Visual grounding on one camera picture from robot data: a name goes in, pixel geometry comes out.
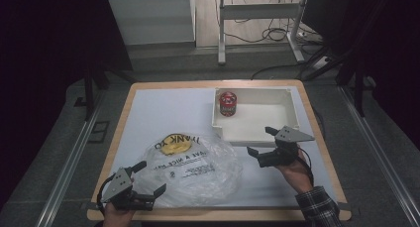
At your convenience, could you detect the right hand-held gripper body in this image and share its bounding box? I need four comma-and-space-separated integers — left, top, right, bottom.
257, 125, 316, 169

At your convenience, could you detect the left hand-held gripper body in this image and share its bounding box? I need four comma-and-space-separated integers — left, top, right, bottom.
100, 167, 156, 212

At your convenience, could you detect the white plastic bin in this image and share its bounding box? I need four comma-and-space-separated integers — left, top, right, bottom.
211, 86, 301, 148

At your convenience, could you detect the clear printed plastic bag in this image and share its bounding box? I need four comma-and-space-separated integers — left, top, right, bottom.
133, 132, 245, 209

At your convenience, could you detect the red can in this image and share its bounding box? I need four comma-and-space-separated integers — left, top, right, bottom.
218, 90, 239, 118

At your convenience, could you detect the person's right hand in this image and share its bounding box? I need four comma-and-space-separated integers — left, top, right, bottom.
274, 149, 315, 195

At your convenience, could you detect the person's left hand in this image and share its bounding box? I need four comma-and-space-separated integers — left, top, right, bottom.
102, 202, 137, 227

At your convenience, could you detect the yellow round item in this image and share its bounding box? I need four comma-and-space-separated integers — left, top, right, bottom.
161, 133, 193, 157

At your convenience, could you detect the pale blue table mat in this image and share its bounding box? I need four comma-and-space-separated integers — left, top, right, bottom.
110, 86, 338, 210

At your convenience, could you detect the black metal stand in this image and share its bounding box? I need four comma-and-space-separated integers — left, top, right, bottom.
81, 62, 137, 122
302, 43, 369, 119

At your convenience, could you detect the white cabinet panel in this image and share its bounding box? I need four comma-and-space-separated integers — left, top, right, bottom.
107, 0, 197, 47

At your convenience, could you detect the left hand-held gripper cable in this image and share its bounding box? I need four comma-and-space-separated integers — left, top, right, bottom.
96, 172, 117, 216

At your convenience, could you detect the hand-held gripper cable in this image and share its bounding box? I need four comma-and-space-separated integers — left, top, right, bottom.
96, 172, 117, 216
296, 147, 315, 189

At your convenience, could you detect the right hand-held gripper cable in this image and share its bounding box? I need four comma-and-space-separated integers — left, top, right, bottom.
296, 147, 315, 189

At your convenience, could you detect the black floor bracket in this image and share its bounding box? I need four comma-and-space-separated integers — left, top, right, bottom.
87, 120, 111, 144

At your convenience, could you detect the aluminium floor rail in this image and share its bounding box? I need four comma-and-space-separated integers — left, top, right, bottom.
339, 85, 420, 227
34, 90, 107, 227

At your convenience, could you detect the tangle of black floor cables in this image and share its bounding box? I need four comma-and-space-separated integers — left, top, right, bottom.
223, 0, 326, 47

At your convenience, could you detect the white metal desk frame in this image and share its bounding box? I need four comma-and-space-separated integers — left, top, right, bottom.
216, 0, 309, 66

